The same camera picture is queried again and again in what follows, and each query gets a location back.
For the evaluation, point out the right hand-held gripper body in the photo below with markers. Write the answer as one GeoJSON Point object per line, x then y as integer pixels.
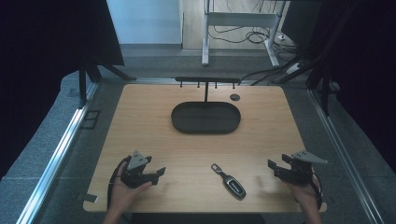
{"type": "Point", "coordinates": [300, 171]}

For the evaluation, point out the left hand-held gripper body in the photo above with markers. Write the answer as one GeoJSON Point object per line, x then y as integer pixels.
{"type": "Point", "coordinates": [137, 174]}

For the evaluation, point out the black car key fob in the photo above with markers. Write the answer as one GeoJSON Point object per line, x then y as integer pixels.
{"type": "Point", "coordinates": [233, 185]}

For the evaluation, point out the black key rack with tray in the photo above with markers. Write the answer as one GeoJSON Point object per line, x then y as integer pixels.
{"type": "Point", "coordinates": [205, 118]}

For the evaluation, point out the person's right hand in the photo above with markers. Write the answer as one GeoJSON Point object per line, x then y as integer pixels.
{"type": "Point", "coordinates": [303, 194]}

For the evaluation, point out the person's left hand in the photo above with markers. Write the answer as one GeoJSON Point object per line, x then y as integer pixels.
{"type": "Point", "coordinates": [123, 194]}

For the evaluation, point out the black tape strip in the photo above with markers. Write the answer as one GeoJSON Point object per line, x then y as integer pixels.
{"type": "Point", "coordinates": [90, 198]}

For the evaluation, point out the round black table grommet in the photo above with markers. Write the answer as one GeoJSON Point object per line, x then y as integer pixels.
{"type": "Point", "coordinates": [234, 97]}

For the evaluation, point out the black tripod stand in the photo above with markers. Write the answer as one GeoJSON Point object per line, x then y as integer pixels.
{"type": "Point", "coordinates": [83, 84]}
{"type": "Point", "coordinates": [325, 90]}

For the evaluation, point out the white power strip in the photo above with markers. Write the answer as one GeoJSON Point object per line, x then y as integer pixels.
{"type": "Point", "coordinates": [294, 68]}

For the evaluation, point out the black curtain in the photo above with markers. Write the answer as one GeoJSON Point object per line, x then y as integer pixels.
{"type": "Point", "coordinates": [364, 68]}
{"type": "Point", "coordinates": [40, 62]}

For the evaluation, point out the silver metal rail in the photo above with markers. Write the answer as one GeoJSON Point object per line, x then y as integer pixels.
{"type": "Point", "coordinates": [345, 152]}
{"type": "Point", "coordinates": [56, 158]}

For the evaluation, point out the black rectangular floor frame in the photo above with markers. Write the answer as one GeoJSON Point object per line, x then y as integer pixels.
{"type": "Point", "coordinates": [90, 119]}

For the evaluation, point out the white metal desk frame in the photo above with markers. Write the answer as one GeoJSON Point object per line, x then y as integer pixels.
{"type": "Point", "coordinates": [239, 19]}

